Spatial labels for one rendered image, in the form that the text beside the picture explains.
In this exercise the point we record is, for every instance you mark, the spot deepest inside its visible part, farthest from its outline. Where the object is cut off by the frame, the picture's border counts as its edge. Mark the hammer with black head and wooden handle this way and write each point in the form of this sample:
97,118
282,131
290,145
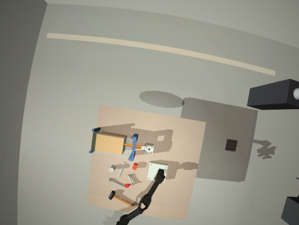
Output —
113,195

